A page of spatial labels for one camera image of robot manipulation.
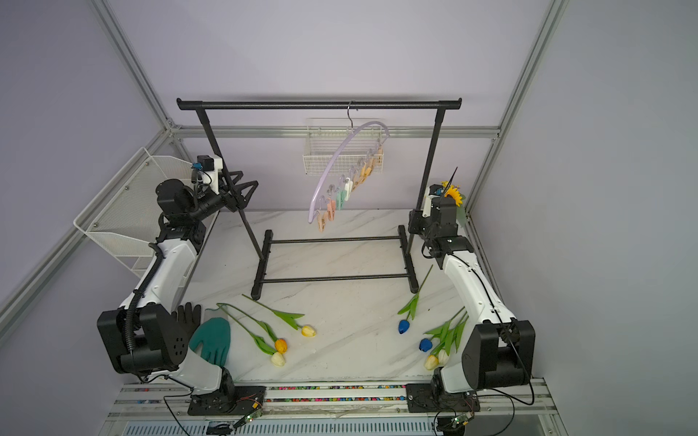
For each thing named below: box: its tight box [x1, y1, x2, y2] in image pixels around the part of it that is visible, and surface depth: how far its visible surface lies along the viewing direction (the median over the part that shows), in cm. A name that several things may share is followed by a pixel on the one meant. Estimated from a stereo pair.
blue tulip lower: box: [418, 306, 466, 353], surface depth 86 cm
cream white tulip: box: [218, 303, 286, 367], surface depth 82 cm
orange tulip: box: [216, 302, 289, 355], surface depth 84 cm
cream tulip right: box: [423, 315, 469, 371], surface depth 84 cm
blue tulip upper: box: [397, 264, 435, 336], surface depth 92 cm
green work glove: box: [189, 317, 231, 367], surface depth 88 cm
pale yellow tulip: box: [241, 293, 318, 337], surface depth 88 cm
